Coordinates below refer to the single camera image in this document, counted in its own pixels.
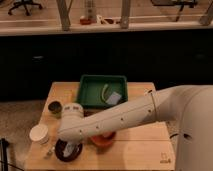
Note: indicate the grey-blue towel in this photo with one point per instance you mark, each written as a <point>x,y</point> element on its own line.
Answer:
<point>69,149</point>

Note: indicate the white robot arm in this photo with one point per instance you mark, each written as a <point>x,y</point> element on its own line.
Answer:
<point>190,105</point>

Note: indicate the orange bowl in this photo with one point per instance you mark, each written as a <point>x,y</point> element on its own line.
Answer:
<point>104,140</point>

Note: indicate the red bowl on shelf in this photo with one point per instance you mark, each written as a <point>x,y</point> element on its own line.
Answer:
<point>84,21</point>

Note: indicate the dark purple bowl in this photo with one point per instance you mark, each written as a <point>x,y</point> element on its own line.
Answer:
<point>59,148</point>

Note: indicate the green curved vegetable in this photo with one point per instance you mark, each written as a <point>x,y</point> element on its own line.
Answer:
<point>103,92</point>

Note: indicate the green plastic tray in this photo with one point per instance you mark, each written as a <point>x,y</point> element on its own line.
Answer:
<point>89,92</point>

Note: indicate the grey-blue sponge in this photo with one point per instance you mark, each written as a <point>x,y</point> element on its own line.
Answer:
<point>113,98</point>

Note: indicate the dark green cup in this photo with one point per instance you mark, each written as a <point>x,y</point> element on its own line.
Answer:
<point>55,108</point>

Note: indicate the white paper cup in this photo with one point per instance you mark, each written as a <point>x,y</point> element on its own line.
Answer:
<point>39,134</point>

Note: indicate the black office chair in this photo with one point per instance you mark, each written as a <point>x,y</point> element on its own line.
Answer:
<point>24,3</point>

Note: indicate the black stand at left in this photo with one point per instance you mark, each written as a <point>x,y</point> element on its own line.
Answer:
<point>3,154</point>

